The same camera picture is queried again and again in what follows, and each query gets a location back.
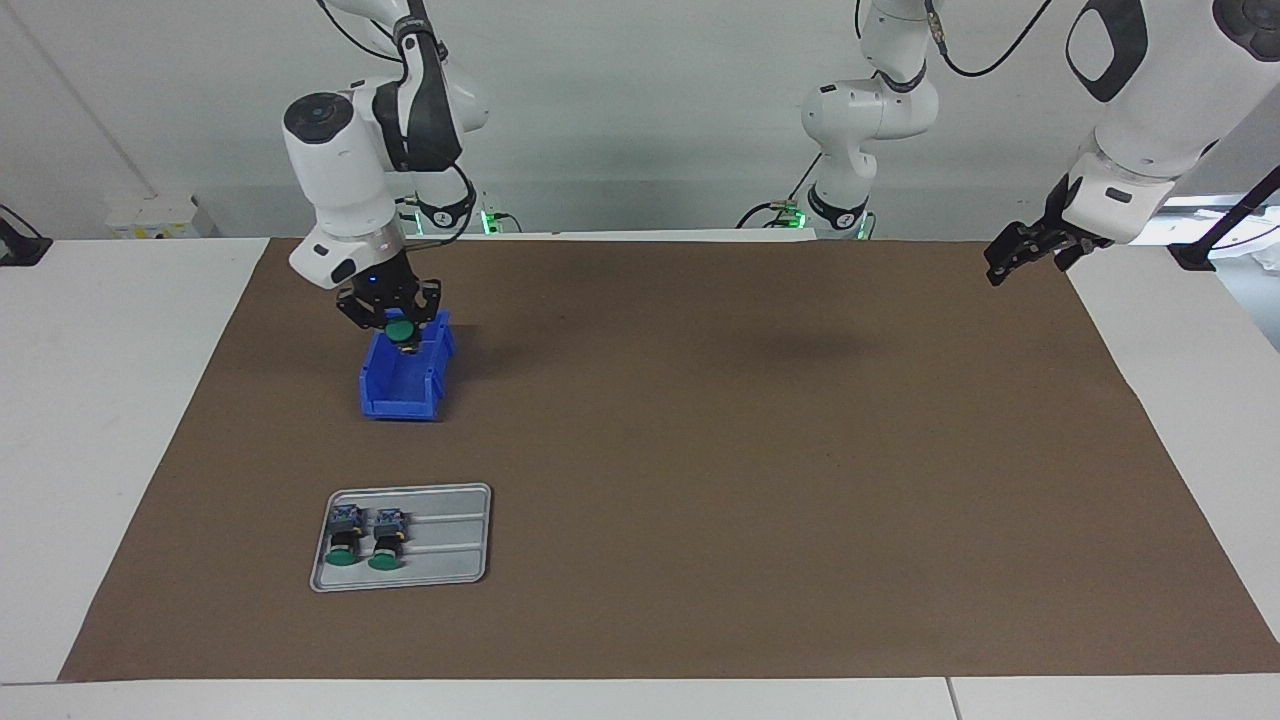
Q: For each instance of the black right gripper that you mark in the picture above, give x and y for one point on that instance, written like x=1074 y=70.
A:
x=388 y=285

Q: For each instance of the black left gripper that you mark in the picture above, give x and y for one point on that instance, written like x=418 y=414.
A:
x=1062 y=210

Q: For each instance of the green push button switch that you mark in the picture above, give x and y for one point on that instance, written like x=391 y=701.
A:
x=400 y=328
x=387 y=540
x=344 y=535

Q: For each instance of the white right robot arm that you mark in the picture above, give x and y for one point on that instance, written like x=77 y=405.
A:
x=340 y=170

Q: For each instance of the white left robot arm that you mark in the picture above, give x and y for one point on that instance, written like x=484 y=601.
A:
x=1160 y=100

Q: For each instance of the blue plastic bin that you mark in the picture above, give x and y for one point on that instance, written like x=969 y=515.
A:
x=405 y=400

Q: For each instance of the grey metal tray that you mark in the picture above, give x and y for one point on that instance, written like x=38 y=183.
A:
x=450 y=540

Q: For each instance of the white background box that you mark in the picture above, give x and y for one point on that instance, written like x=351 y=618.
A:
x=150 y=215

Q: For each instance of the black table clamp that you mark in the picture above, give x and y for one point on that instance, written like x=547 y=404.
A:
x=20 y=248

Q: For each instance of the brown table mat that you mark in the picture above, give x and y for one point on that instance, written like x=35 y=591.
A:
x=750 y=500

